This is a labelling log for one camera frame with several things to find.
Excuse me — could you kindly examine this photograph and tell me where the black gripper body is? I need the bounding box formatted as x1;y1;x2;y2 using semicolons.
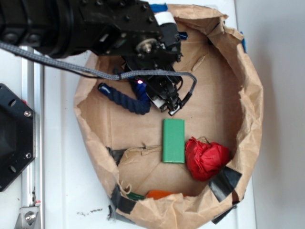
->
120;21;184;96

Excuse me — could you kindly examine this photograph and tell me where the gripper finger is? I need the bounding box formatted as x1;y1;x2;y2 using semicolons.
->
165;83;181;116
145;85;167;112

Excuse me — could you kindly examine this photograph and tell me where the dark blue twisted rope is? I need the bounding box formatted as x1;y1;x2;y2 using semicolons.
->
98;31;188;116

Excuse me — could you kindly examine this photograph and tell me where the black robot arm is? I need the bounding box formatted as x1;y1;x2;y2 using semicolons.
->
0;0;187;115

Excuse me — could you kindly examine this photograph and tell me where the green rectangular block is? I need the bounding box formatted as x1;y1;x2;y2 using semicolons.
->
163;119;185;164

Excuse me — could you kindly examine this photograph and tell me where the red crumpled cloth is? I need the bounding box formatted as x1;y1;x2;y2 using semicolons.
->
185;137;230;181

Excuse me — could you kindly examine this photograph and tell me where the brown paper bag bin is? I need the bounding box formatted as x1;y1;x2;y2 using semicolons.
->
74;5;264;229

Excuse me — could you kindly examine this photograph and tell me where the orange object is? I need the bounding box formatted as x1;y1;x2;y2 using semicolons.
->
146;190;174;200

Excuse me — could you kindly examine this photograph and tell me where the dark green object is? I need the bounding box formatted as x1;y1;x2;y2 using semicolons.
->
127;192;146;201

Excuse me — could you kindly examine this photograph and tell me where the white tray board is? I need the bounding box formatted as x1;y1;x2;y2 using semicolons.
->
42;0;257;229

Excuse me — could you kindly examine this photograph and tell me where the grey braided cable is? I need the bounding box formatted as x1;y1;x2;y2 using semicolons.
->
0;40;198;111

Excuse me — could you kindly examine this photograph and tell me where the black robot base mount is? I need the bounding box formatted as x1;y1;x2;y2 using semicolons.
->
0;83;34;192

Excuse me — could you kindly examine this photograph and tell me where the aluminium extrusion rail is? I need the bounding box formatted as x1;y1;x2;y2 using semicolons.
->
15;58;44;229

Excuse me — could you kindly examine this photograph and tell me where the metal corner bracket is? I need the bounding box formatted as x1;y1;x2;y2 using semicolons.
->
14;206;41;229

